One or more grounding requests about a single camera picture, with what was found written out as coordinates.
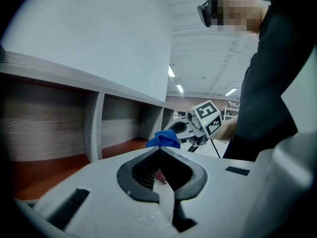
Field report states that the blue cloth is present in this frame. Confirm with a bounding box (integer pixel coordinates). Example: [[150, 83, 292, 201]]
[[145, 129, 181, 149]]

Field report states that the person's right forearm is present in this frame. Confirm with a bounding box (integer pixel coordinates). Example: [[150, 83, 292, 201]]
[[214, 115, 239, 142]]

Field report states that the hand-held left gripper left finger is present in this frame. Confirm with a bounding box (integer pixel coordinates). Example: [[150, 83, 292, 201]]
[[33, 146, 179, 238]]

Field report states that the person's head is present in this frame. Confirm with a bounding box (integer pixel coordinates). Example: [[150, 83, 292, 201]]
[[208, 0, 269, 34]]

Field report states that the person's black shirt torso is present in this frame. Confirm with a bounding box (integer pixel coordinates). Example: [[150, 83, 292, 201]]
[[222, 0, 317, 162]]

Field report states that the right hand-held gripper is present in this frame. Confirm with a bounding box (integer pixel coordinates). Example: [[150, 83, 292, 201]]
[[163, 100, 223, 145]]

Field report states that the white background shelf rack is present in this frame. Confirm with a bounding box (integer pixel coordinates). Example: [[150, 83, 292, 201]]
[[224, 100, 240, 121]]

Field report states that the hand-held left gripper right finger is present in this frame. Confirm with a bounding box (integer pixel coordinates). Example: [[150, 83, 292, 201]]
[[159, 146, 256, 238]]

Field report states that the black head-worn camera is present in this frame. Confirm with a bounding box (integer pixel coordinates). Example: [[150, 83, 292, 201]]
[[196, 1, 212, 28]]

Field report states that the grey wooden shelf unit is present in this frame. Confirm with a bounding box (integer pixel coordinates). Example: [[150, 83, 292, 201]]
[[0, 45, 175, 200]]

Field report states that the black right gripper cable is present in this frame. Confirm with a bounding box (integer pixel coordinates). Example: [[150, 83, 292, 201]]
[[210, 138, 221, 159]]

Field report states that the dark red notebook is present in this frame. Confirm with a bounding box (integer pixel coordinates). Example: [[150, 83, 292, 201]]
[[155, 170, 168, 184]]

